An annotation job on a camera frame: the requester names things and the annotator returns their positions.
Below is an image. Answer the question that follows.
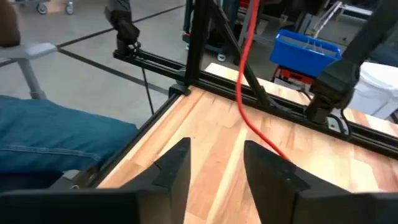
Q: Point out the blue plastic crate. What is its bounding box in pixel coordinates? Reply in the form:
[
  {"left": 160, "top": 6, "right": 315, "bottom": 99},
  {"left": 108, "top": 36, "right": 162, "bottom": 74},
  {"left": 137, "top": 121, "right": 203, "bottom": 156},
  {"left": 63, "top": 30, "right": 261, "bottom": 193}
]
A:
[{"left": 269, "top": 29, "right": 342, "bottom": 78}]

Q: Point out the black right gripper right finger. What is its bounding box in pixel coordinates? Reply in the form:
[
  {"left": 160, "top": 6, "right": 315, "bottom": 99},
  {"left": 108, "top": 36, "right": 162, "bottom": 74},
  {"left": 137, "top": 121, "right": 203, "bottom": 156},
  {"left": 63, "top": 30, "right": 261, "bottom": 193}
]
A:
[{"left": 243, "top": 139, "right": 398, "bottom": 224}]

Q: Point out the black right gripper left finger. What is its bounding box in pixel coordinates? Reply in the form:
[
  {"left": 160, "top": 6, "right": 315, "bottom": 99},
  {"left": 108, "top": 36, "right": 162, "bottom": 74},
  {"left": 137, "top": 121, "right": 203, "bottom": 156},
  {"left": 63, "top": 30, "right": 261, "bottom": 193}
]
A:
[{"left": 0, "top": 137, "right": 192, "bottom": 224}]

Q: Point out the thin red wire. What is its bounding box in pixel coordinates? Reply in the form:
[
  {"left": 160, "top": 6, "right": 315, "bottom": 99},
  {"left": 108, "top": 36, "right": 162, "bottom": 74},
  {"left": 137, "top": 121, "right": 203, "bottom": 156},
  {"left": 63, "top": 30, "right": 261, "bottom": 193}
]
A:
[{"left": 235, "top": 0, "right": 290, "bottom": 161}]

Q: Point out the red toolbox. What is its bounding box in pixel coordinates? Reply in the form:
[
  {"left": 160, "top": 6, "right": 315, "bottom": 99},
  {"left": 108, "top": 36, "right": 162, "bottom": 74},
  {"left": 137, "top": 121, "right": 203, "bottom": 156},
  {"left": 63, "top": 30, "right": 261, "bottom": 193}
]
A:
[{"left": 273, "top": 65, "right": 315, "bottom": 86}]

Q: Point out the grey chair armrest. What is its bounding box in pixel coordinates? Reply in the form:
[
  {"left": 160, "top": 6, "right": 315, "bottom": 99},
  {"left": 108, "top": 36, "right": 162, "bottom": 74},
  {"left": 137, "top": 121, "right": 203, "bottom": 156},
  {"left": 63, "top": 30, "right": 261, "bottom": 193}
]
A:
[{"left": 0, "top": 42, "right": 58, "bottom": 100}]

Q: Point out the blue rounded fabric object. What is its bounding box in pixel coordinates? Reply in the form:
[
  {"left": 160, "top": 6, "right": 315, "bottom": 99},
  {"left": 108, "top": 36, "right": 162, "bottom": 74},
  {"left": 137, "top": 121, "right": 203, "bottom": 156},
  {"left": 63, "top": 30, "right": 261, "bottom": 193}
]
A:
[{"left": 0, "top": 95, "right": 139, "bottom": 174}]

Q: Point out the black aluminium table frame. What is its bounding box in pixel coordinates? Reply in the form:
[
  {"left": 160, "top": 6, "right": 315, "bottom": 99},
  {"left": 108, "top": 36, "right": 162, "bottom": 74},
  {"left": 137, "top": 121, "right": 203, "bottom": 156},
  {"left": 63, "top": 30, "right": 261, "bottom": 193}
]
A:
[{"left": 49, "top": 0, "right": 398, "bottom": 190}]

